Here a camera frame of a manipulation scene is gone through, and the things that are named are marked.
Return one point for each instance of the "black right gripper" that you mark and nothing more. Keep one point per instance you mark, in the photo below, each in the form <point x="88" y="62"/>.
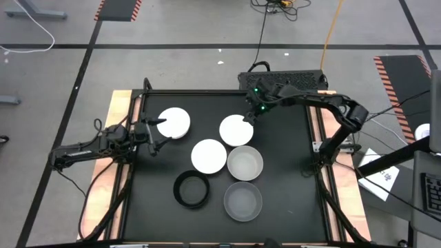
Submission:
<point x="263" y="98"/>

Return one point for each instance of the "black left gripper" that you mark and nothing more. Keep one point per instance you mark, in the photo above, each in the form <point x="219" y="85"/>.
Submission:
<point x="140" y="132"/>

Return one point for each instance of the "white lid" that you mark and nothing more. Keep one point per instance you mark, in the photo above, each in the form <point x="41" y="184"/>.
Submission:
<point x="234" y="132"/>
<point x="208" y="156"/>
<point x="177" y="122"/>

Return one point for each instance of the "grey translucent bowl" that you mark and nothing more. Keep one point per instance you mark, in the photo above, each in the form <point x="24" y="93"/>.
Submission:
<point x="245" y="163"/>
<point x="243" y="201"/>

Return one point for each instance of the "black bowl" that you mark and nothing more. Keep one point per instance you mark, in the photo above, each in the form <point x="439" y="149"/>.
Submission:
<point x="191" y="190"/>

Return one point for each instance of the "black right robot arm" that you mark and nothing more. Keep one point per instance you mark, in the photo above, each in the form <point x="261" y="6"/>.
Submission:
<point x="320" y="101"/>

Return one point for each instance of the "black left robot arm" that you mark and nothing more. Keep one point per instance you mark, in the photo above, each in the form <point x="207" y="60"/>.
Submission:
<point x="82" y="151"/>

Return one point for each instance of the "black computer case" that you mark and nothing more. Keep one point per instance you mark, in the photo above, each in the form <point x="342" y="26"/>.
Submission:
<point x="303" y="80"/>

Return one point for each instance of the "wooden table board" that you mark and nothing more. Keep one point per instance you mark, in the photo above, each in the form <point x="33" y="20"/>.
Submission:
<point x="355" y="213"/>
<point x="98" y="203"/>

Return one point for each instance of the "black hazard-striped floor mat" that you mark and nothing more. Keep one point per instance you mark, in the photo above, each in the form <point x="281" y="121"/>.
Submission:
<point x="118" y="9"/>
<point x="406" y="82"/>

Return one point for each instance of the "white paper sheet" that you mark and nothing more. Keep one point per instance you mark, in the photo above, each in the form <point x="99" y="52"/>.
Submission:
<point x="379" y="180"/>

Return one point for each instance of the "black stand bar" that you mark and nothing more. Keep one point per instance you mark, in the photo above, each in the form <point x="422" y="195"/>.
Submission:
<point x="389" y="157"/>

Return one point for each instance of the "grey furniture foot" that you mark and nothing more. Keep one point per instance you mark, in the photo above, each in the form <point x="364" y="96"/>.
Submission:
<point x="9" y="100"/>

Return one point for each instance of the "grey desk leg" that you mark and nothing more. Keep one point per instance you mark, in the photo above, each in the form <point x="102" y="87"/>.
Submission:
<point x="34" y="13"/>

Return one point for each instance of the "white roll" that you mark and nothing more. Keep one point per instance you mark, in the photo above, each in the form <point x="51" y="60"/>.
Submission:
<point x="422" y="131"/>

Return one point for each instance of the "grey desk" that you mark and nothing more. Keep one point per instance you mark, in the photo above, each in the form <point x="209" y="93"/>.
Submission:
<point x="427" y="162"/>

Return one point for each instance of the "grey monitor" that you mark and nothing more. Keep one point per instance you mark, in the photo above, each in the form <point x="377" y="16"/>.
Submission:
<point x="436" y="110"/>

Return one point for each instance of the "black keyboard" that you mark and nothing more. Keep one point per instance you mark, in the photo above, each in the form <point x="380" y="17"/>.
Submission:
<point x="432" y="193"/>

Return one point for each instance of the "black table frame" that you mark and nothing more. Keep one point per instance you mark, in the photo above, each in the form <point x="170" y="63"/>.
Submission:
<point x="206" y="92"/>

